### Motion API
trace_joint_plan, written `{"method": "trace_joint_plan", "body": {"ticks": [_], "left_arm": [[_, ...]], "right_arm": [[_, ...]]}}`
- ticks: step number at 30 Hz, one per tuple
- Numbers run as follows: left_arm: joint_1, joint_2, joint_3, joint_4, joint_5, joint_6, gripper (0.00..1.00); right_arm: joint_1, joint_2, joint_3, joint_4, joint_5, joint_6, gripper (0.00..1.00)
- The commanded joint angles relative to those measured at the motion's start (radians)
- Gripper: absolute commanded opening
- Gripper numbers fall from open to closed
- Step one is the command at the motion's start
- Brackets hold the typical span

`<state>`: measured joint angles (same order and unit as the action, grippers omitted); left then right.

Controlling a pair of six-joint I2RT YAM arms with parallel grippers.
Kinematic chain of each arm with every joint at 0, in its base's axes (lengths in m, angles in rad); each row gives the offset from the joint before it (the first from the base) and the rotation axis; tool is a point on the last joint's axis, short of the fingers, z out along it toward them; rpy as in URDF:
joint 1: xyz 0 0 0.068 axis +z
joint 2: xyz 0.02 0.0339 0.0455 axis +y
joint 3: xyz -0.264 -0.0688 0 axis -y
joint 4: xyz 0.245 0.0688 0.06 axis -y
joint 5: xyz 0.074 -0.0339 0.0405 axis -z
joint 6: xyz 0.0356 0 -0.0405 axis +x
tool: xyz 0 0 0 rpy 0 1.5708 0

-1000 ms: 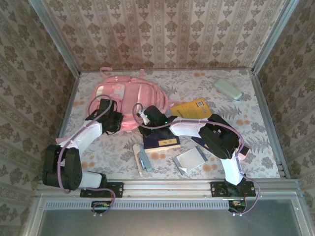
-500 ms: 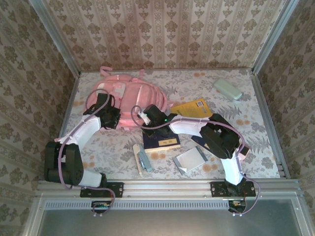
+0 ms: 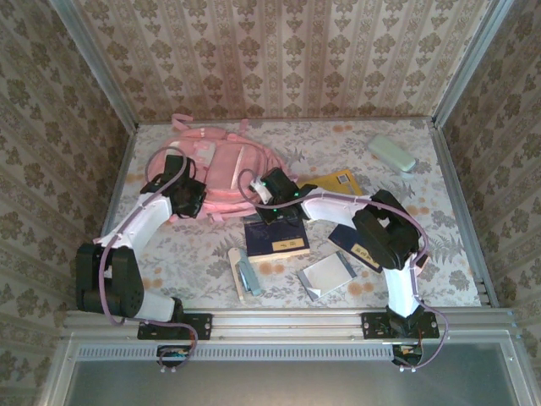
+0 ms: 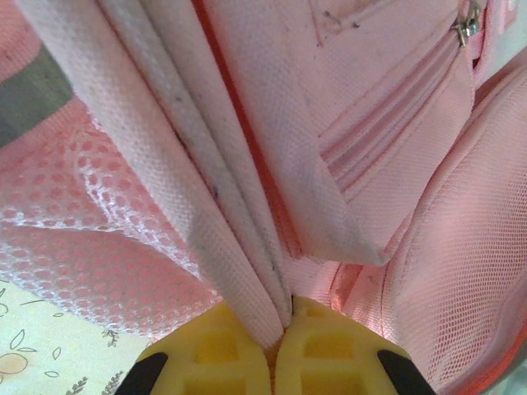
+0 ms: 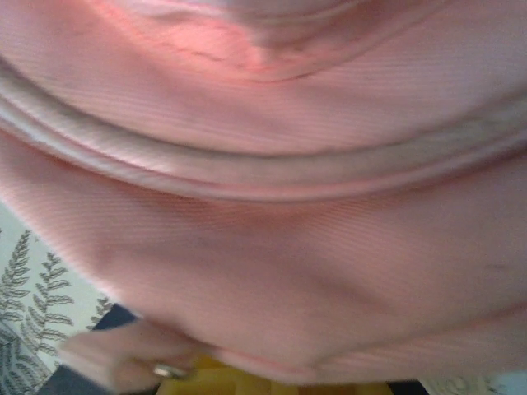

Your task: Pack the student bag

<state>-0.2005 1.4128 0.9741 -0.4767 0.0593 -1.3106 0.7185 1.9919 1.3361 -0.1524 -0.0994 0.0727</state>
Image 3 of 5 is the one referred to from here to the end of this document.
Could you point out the yellow book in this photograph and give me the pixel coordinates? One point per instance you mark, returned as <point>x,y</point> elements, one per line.
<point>338,179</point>

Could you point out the thin dark blue book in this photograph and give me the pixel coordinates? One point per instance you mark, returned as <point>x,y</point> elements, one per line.
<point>344,241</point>

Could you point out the thick dark blue book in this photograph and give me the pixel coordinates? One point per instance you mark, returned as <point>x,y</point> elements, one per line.
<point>270,237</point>

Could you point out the pink backpack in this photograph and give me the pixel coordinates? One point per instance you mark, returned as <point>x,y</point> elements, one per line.
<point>228,165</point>

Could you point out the grey metal panel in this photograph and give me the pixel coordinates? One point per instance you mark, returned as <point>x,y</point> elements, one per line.
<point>274,385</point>

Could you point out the aluminium side rail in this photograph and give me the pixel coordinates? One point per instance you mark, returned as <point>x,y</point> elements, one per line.
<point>461,211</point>
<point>123,169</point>

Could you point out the silver notebook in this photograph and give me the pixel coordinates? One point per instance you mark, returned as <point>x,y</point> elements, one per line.
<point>325,275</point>

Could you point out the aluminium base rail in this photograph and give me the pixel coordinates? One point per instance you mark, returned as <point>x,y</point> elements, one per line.
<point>287,323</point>

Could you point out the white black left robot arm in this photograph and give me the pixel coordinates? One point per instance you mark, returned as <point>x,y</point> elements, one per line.
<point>143,220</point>

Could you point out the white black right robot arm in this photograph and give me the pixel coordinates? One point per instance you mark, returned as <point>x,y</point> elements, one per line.
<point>334,209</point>

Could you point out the aluminium frame post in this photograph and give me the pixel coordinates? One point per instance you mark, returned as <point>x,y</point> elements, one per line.
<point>98,63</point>
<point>469,63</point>

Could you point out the pale green pencil case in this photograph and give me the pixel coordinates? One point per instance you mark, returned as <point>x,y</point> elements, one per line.
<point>391,152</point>

